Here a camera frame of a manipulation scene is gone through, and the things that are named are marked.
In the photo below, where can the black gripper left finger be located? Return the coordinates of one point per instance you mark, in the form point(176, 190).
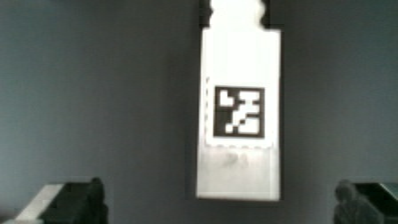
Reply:
point(65, 204)

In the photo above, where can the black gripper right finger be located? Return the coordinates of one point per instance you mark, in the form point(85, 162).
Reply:
point(366, 203)

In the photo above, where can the white table leg with tag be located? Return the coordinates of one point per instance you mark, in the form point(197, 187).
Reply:
point(238, 151)

